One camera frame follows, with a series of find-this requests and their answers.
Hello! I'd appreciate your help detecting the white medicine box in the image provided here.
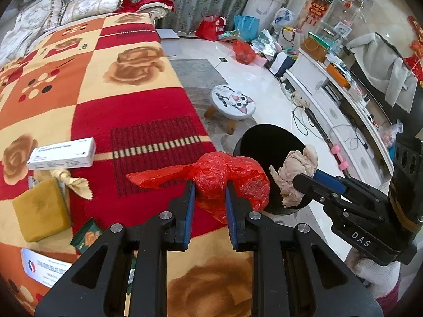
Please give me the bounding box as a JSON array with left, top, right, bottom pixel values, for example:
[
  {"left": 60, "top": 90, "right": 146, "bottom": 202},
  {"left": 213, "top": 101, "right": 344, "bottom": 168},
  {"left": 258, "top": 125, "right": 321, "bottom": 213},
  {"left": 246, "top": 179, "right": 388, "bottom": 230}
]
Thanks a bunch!
[{"left": 26, "top": 138, "right": 96, "bottom": 170}]

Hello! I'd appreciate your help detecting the clear acrylic shelf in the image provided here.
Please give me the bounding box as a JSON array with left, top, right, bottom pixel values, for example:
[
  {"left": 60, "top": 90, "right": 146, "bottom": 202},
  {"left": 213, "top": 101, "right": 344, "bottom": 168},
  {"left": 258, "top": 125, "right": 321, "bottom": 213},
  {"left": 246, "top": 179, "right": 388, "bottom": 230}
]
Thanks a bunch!
[{"left": 317, "top": 0, "right": 377, "bottom": 37}]

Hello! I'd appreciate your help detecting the person's right hand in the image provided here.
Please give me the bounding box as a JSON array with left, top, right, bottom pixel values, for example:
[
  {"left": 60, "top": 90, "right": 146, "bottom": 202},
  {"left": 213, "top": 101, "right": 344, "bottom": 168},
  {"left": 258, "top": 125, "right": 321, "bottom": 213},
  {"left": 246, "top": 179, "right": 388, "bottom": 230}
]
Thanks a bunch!
[{"left": 345, "top": 249, "right": 402, "bottom": 299}]

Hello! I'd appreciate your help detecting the white quilted cover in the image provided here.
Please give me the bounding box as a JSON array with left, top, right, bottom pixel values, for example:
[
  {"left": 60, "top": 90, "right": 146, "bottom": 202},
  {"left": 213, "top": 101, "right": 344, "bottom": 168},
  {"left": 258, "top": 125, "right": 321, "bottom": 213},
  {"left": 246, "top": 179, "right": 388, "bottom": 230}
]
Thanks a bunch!
[{"left": 0, "top": 28, "right": 40, "bottom": 67}]

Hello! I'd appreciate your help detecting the silver foil bag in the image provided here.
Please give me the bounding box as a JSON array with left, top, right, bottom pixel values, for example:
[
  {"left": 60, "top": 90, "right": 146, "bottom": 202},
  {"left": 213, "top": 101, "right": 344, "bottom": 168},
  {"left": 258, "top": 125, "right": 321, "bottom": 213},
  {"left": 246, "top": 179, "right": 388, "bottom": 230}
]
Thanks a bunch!
[{"left": 253, "top": 29, "right": 281, "bottom": 57}]

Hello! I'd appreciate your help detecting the pink dumbbell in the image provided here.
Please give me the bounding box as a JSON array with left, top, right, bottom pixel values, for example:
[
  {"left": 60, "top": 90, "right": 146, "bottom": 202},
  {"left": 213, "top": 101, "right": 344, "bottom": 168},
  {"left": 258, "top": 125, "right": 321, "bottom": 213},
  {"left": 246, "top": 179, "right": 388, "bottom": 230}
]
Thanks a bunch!
[{"left": 331, "top": 143, "right": 349, "bottom": 170}]

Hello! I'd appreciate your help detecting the red plastic bag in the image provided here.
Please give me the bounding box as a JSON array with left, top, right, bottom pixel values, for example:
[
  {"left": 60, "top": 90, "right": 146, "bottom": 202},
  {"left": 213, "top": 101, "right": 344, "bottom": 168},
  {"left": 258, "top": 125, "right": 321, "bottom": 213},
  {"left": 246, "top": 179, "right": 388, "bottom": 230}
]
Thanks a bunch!
[
  {"left": 233, "top": 40, "right": 256, "bottom": 65},
  {"left": 126, "top": 152, "right": 271, "bottom": 224}
]

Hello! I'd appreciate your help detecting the red yellow printed blanket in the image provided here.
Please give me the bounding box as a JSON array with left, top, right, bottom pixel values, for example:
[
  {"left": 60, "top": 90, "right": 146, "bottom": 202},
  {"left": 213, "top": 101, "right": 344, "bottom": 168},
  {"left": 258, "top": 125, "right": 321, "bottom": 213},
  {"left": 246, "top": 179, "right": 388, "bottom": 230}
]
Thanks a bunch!
[{"left": 0, "top": 12, "right": 261, "bottom": 317}]

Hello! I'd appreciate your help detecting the orange box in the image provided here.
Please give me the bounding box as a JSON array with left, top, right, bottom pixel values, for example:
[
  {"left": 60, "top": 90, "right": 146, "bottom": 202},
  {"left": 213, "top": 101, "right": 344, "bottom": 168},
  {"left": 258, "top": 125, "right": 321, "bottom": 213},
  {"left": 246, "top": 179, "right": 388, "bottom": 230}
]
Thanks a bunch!
[{"left": 325, "top": 63, "right": 351, "bottom": 88}]

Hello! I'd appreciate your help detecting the grey flat mat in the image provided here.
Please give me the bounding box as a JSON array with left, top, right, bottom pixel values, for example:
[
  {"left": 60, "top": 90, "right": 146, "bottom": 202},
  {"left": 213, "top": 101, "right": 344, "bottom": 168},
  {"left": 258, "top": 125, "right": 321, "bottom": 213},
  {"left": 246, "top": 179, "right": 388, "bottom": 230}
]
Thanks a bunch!
[{"left": 155, "top": 28, "right": 181, "bottom": 40}]

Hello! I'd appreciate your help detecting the white lace cover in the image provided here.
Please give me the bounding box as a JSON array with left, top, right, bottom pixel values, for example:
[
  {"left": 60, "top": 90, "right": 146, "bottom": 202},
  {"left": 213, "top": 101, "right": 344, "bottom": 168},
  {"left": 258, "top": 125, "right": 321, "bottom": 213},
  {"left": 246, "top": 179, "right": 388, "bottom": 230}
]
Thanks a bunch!
[{"left": 248, "top": 0, "right": 298, "bottom": 37}]

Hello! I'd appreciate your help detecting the beige medallion cushion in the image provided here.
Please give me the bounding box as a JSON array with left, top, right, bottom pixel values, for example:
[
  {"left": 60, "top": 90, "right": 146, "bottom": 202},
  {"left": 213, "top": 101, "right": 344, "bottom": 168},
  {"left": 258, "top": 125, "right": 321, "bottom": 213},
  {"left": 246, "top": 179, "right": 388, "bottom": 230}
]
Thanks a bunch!
[{"left": 59, "top": 0, "right": 126, "bottom": 24}]

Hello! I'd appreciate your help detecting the cat print stool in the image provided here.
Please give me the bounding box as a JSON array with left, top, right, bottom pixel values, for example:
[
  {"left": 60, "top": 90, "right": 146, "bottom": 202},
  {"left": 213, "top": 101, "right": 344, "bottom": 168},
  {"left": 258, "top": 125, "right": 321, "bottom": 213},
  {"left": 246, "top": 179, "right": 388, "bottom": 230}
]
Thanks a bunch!
[{"left": 204, "top": 84, "right": 255, "bottom": 135}]

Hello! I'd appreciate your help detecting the white plastic bag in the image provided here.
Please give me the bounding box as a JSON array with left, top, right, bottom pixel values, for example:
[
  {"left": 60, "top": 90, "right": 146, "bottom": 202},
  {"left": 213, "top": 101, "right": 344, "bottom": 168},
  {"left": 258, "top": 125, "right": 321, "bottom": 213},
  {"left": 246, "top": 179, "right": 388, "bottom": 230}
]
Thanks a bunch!
[{"left": 272, "top": 7, "right": 295, "bottom": 29}]

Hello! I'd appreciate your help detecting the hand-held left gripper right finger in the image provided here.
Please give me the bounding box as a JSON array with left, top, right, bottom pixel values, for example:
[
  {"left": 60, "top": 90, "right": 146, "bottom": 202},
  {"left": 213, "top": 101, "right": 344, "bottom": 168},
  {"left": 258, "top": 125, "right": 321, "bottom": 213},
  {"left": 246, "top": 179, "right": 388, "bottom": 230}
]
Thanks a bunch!
[{"left": 225, "top": 180, "right": 384, "bottom": 317}]

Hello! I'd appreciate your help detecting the yellow twisted candy wrapper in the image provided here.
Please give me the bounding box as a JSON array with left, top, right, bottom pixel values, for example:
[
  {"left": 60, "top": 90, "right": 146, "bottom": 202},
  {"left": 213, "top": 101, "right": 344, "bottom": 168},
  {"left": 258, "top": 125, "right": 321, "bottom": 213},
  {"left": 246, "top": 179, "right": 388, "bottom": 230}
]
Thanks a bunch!
[{"left": 49, "top": 168, "right": 94, "bottom": 200}]

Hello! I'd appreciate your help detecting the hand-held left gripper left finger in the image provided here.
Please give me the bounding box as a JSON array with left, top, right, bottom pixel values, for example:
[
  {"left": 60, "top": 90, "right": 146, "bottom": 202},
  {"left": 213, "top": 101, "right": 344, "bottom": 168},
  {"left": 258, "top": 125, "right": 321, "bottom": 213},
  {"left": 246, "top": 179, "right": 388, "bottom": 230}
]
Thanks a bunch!
[{"left": 35, "top": 180, "right": 197, "bottom": 317}]

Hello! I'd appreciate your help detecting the yellow sponge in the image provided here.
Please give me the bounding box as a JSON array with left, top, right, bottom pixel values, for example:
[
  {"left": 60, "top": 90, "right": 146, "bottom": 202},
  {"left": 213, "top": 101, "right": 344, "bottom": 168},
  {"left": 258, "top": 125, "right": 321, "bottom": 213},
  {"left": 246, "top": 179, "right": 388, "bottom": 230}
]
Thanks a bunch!
[{"left": 12, "top": 176, "right": 72, "bottom": 242}]

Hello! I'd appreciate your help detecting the beige tissue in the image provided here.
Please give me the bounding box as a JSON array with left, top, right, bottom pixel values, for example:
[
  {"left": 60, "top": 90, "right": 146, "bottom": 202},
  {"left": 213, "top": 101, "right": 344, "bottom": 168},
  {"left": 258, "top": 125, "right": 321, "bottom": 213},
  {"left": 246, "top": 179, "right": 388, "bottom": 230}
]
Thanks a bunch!
[{"left": 269, "top": 145, "right": 318, "bottom": 208}]

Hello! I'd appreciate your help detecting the blue shopping bag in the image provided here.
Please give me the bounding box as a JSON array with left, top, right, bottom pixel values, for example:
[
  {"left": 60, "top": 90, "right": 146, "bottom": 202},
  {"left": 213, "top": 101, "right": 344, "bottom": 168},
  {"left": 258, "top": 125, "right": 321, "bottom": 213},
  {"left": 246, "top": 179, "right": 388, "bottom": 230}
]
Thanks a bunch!
[{"left": 234, "top": 15, "right": 260, "bottom": 40}]

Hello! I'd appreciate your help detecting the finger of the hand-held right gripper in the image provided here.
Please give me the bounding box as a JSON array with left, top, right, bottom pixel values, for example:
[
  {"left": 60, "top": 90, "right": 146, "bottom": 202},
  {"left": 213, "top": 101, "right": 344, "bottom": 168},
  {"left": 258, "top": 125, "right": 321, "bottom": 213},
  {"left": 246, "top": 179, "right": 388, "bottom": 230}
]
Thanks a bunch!
[
  {"left": 293, "top": 173, "right": 347, "bottom": 217},
  {"left": 314, "top": 170, "right": 390, "bottom": 212}
]

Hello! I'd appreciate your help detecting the red shopping bag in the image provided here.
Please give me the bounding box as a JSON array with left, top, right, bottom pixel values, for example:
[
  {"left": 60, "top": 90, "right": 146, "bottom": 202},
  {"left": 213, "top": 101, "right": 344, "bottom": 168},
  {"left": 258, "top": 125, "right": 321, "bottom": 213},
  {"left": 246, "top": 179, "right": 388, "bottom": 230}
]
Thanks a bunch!
[{"left": 195, "top": 15, "right": 227, "bottom": 42}]

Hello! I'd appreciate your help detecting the green patterned curtain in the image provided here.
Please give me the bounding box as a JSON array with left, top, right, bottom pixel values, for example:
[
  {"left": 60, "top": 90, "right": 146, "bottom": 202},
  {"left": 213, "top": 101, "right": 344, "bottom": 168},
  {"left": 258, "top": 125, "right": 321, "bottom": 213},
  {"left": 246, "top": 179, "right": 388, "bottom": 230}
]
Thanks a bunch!
[{"left": 23, "top": 0, "right": 261, "bottom": 37}]

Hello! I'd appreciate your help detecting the red hanging decoration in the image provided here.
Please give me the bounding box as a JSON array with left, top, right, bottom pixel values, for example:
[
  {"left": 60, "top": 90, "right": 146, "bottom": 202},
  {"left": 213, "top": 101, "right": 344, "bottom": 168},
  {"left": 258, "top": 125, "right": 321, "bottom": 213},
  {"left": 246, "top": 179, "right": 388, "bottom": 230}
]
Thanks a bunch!
[{"left": 306, "top": 2, "right": 328, "bottom": 25}]

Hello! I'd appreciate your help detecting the person's right forearm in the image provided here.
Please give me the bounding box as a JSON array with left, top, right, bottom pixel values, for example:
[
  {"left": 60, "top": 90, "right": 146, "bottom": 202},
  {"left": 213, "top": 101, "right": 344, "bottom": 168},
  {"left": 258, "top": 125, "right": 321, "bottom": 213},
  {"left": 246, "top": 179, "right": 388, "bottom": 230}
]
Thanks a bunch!
[{"left": 377, "top": 277, "right": 410, "bottom": 308}]

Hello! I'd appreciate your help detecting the filled red plastic bag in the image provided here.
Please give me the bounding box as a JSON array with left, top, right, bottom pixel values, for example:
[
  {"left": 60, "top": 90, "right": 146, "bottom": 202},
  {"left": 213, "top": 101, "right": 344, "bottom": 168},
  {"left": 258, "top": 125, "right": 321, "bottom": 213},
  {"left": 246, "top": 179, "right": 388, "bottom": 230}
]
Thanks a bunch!
[{"left": 233, "top": 40, "right": 256, "bottom": 65}]

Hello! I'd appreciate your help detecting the grey cloth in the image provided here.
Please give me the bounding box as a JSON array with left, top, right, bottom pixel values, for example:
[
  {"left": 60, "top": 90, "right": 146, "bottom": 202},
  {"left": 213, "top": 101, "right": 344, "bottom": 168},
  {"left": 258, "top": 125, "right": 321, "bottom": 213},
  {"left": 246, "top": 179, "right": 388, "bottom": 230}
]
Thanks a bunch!
[{"left": 345, "top": 33, "right": 417, "bottom": 106}]

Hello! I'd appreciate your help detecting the black trash bin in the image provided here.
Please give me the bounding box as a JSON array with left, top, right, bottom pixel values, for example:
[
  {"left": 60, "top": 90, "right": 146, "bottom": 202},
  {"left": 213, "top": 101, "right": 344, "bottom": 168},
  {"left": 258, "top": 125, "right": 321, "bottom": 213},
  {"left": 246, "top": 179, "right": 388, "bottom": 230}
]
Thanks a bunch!
[{"left": 233, "top": 124, "right": 318, "bottom": 217}]

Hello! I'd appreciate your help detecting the green snack packet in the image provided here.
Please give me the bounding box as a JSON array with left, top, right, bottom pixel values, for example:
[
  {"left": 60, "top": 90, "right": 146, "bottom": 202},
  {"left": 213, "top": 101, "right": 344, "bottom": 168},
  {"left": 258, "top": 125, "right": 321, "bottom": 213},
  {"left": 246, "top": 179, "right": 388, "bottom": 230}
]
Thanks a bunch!
[{"left": 70, "top": 218, "right": 103, "bottom": 255}]

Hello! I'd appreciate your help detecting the black television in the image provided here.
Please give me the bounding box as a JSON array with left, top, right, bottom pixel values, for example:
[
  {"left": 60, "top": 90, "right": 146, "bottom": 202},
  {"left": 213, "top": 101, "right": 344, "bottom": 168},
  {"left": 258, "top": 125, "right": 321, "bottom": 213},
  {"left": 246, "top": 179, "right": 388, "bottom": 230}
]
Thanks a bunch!
[{"left": 350, "top": 36, "right": 423, "bottom": 129}]

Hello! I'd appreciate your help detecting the white box with logo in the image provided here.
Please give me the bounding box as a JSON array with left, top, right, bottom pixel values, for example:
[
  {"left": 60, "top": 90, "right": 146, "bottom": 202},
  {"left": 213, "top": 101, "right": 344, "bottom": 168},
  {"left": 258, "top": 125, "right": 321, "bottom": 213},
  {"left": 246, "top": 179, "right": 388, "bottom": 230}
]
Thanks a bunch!
[{"left": 20, "top": 247, "right": 75, "bottom": 291}]

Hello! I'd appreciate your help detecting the white tv cabinet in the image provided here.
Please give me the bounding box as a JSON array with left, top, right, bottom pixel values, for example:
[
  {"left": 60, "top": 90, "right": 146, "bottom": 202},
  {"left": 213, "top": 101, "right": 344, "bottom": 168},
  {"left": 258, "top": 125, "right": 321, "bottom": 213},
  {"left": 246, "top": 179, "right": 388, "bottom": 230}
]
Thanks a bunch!
[{"left": 284, "top": 48, "right": 397, "bottom": 192}]

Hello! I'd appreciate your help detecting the kraft paper bag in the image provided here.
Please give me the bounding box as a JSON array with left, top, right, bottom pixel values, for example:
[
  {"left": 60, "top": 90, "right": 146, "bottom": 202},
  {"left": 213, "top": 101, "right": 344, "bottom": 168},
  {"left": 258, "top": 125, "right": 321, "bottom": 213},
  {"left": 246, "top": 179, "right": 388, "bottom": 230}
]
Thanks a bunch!
[{"left": 303, "top": 35, "right": 331, "bottom": 62}]

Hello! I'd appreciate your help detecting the dark blue white bag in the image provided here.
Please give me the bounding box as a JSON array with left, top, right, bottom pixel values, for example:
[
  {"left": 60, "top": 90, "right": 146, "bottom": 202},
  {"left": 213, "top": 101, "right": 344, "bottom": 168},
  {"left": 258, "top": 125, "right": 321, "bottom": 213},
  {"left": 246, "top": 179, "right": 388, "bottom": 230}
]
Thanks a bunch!
[{"left": 269, "top": 53, "right": 296, "bottom": 78}]

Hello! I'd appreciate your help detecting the grey patterned cushion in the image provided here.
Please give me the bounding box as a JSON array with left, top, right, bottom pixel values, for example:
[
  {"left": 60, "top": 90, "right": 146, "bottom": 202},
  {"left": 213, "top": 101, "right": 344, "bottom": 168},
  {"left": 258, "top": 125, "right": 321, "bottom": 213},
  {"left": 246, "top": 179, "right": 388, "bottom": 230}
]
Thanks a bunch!
[{"left": 13, "top": 0, "right": 63, "bottom": 34}]

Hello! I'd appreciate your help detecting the red cloth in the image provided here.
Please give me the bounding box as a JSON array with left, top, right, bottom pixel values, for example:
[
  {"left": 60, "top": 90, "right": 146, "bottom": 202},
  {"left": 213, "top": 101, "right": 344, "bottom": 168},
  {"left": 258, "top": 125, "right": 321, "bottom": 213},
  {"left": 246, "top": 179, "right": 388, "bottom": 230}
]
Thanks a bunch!
[{"left": 121, "top": 0, "right": 175, "bottom": 15}]

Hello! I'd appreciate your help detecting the white power strip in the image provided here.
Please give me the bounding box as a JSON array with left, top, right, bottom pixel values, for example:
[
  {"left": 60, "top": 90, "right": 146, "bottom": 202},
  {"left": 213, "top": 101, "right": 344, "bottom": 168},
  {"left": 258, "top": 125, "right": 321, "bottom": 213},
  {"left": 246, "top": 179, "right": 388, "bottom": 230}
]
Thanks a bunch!
[{"left": 291, "top": 92, "right": 309, "bottom": 108}]

